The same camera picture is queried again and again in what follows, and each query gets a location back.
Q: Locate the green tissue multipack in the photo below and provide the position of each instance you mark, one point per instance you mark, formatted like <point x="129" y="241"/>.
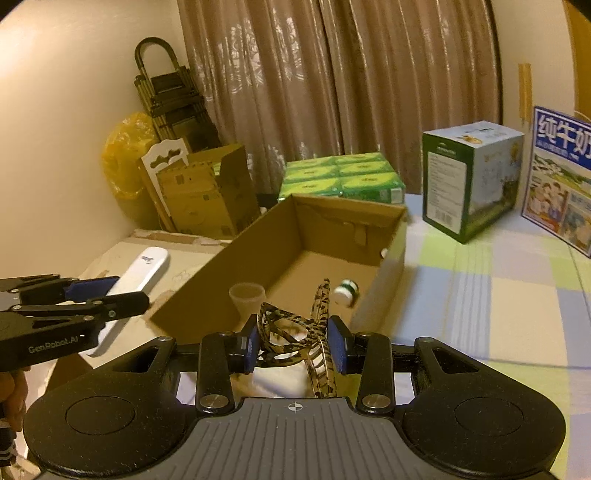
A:
<point x="341" y="177"/>

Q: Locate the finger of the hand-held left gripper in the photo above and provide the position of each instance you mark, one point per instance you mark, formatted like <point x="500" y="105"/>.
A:
<point x="90" y="287"/>
<point x="124" y="302"/>

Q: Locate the brown patterned curtain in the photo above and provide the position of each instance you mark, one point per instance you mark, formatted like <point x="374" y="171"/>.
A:
<point x="323" y="69"/>

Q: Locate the dark folding hand trolley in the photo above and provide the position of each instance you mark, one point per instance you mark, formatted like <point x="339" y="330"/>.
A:
<point x="180" y="106"/>

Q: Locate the yellow plastic bag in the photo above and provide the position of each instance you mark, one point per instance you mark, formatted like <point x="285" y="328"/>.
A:
<point x="124" y="157"/>

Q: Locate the brown printed shipping carton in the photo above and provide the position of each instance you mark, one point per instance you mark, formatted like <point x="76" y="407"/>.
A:
<point x="207" y="198"/>

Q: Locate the wooden strip on wall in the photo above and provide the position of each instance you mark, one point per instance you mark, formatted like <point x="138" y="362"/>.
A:
<point x="525" y="92"/>

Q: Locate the brown cardboard box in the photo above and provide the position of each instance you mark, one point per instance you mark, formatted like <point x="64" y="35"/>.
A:
<point x="323" y="263"/>

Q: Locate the blue milk carton case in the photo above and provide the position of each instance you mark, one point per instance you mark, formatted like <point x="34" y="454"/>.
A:
<point x="558" y="184"/>

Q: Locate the green milk carton case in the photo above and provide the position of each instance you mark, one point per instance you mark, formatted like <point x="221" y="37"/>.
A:
<point x="461" y="184"/>

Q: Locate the white oblong plastic device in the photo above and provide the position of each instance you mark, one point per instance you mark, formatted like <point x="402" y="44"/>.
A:
<point x="143" y="267"/>

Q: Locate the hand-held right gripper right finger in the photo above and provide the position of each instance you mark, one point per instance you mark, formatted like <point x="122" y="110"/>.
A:
<point x="337" y="350"/>

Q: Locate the person's left hand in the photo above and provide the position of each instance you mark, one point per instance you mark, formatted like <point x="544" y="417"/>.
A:
<point x="11" y="397"/>

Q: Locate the green lidded ointment jar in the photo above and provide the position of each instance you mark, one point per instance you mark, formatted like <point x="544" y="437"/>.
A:
<point x="346" y="293"/>

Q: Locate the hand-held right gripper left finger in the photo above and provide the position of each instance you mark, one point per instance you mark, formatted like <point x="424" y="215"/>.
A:
<point x="251" y="348"/>

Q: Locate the translucent plastic cup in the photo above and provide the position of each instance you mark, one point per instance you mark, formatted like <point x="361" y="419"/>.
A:
<point x="247" y="302"/>

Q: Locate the white carved wooden panel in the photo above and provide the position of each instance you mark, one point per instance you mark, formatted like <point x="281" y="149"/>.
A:
<point x="147" y="170"/>

